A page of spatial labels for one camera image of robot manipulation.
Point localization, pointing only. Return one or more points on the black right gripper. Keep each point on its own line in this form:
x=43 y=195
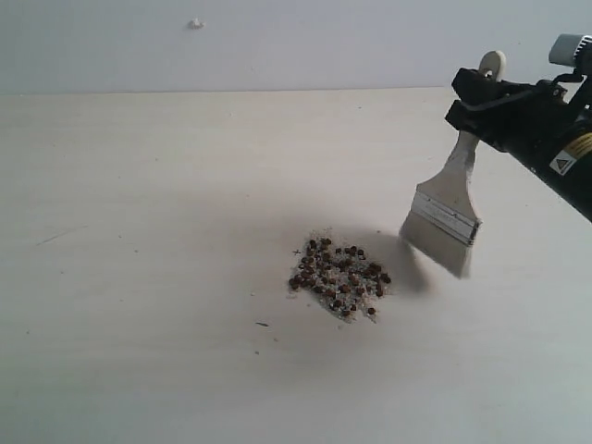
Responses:
x=532 y=122

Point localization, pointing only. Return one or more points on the white paint brush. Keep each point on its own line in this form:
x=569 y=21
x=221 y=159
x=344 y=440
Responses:
x=442 y=222

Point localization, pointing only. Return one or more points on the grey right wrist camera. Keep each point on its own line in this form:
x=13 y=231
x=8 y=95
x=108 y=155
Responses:
x=572 y=51

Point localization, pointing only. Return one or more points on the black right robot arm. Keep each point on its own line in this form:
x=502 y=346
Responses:
x=574 y=186

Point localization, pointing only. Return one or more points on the beans and rice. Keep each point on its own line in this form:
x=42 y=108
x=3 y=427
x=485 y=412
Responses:
x=315 y=294

